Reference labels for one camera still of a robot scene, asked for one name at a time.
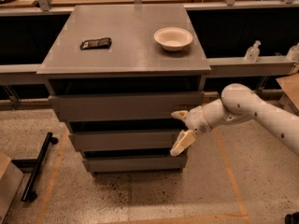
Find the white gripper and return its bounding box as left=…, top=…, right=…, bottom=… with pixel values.
left=170, top=106, right=211, bottom=157

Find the grey drawer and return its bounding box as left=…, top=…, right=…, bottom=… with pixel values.
left=69, top=129, right=180, bottom=151
left=49, top=91, right=203, bottom=121
left=82, top=154, right=188, bottom=173

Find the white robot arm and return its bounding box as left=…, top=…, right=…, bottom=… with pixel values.
left=170, top=83, right=299, bottom=156

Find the grey drawer cabinet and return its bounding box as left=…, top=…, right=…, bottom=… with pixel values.
left=36, top=3, right=211, bottom=175

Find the grey bottom drawer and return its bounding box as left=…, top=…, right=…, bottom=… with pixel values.
left=82, top=154, right=188, bottom=173

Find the grey top drawer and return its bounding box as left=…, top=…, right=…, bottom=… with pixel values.
left=49, top=91, right=203, bottom=121

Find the white paper bowl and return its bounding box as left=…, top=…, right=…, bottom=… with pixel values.
left=154, top=27, right=193, bottom=51

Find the clear sanitizer pump bottle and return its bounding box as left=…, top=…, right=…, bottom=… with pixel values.
left=244, top=40, right=261, bottom=63

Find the black snack packet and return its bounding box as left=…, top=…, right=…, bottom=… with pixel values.
left=80, top=37, right=112, bottom=50

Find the cardboard box at right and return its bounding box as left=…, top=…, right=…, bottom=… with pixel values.
left=277, top=73, right=299, bottom=116

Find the cardboard box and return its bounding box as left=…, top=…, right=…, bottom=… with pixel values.
left=0, top=152, right=23, bottom=224
left=277, top=73, right=299, bottom=116

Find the black caster wheel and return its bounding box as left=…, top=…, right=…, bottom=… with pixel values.
left=285, top=212, right=299, bottom=224

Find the black metal stand base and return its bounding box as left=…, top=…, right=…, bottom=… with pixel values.
left=12, top=133, right=58, bottom=203

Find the cardboard box at left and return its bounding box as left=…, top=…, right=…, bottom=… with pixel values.
left=0, top=152, right=23, bottom=224

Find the grey metal rail shelf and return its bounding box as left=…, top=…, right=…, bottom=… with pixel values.
left=0, top=56, right=295, bottom=86

